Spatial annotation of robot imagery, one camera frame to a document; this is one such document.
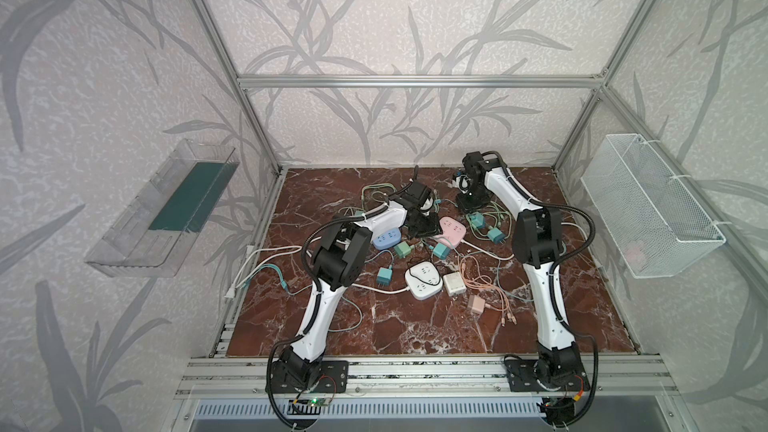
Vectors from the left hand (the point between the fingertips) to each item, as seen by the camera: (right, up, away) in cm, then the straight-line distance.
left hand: (443, 224), depth 98 cm
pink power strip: (+3, -3, +1) cm, 4 cm away
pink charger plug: (+8, -22, -13) cm, 27 cm away
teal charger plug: (+17, -4, -1) cm, 18 cm away
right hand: (+10, +8, +7) cm, 14 cm away
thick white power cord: (-67, -19, -6) cm, 70 cm away
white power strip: (-7, -15, -11) cm, 20 cm away
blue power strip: (-19, -5, -1) cm, 19 cm away
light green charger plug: (-13, -8, -2) cm, 16 cm away
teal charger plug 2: (-1, -8, -4) cm, 9 cm away
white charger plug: (+2, -16, -11) cm, 20 cm away
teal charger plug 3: (-19, -15, -9) cm, 26 cm away
